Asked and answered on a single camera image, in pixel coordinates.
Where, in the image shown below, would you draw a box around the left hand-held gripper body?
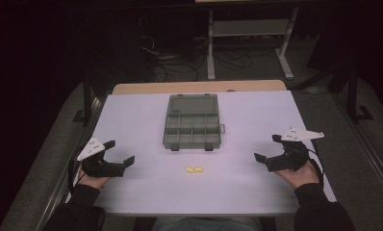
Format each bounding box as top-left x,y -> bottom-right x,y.
76,137 -> 126,178

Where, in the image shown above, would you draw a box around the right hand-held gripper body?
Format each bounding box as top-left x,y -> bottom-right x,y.
266,128 -> 325,173

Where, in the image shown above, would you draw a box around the person's left hand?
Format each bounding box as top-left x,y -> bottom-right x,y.
78,168 -> 113,191

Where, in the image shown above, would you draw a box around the person's right hand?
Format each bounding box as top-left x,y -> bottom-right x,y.
274,160 -> 320,191

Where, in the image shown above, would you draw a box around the grey plastic compartment box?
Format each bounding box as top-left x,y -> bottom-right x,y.
162,92 -> 227,153

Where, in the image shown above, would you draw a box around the black metal stand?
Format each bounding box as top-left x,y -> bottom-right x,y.
345,63 -> 374,124

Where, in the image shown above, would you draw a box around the left hand-held gripper black cable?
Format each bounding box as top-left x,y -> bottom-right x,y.
67,149 -> 86,194

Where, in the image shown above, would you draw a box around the hand-held gripper black cable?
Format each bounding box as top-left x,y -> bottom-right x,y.
306,147 -> 325,188
67,149 -> 86,194

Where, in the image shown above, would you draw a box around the right hand-held gripper black cable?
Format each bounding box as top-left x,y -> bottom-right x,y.
306,147 -> 325,188

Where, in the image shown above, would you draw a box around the metal floor rail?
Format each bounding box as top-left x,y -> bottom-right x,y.
332,94 -> 383,207
35,95 -> 105,231

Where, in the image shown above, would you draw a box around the black cables on floor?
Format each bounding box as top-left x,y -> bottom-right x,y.
140,34 -> 255,83

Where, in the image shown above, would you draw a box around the grey metal desk frame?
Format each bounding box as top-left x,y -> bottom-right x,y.
206,6 -> 300,82

